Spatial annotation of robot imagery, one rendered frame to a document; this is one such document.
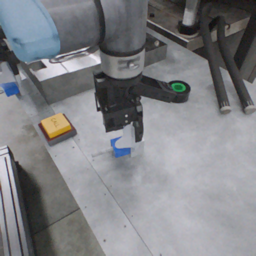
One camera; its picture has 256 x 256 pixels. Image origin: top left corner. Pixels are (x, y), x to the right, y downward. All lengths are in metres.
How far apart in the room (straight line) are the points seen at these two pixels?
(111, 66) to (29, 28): 0.13
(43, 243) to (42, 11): 1.22
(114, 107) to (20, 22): 0.21
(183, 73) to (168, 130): 0.31
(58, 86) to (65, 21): 0.44
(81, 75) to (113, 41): 0.41
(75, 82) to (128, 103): 0.34
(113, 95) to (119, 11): 0.15
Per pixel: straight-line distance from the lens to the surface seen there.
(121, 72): 0.35
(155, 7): 1.52
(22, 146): 1.77
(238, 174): 0.59
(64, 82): 0.71
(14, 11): 0.28
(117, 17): 0.31
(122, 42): 0.33
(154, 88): 0.42
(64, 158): 0.58
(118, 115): 0.41
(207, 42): 0.88
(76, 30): 0.29
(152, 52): 0.87
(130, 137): 0.47
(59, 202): 1.43
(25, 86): 0.79
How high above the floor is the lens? 1.25
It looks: 48 degrees down
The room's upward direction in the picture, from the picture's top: straight up
